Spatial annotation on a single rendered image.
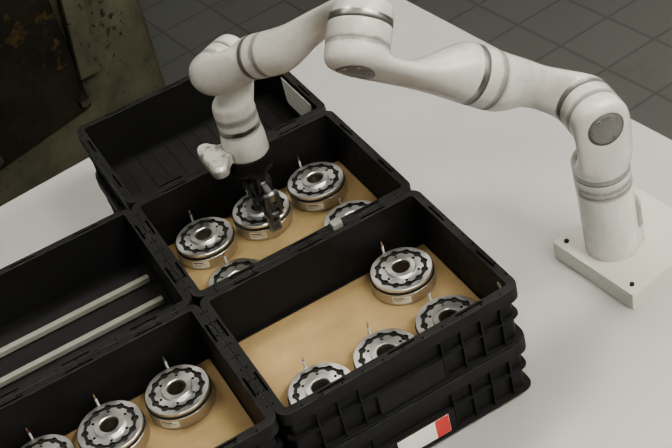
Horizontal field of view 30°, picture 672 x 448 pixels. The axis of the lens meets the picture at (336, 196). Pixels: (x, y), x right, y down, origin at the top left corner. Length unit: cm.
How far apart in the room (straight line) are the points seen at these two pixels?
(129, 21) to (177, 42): 58
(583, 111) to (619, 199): 19
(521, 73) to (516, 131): 65
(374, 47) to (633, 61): 224
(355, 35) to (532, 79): 31
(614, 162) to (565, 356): 32
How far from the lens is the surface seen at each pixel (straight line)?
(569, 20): 411
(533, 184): 236
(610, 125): 194
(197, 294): 196
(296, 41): 183
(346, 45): 171
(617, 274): 212
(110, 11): 386
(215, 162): 204
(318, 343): 196
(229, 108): 200
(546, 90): 194
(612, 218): 207
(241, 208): 220
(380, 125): 258
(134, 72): 397
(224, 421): 190
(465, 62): 180
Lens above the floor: 220
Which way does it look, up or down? 38 degrees down
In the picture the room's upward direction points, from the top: 15 degrees counter-clockwise
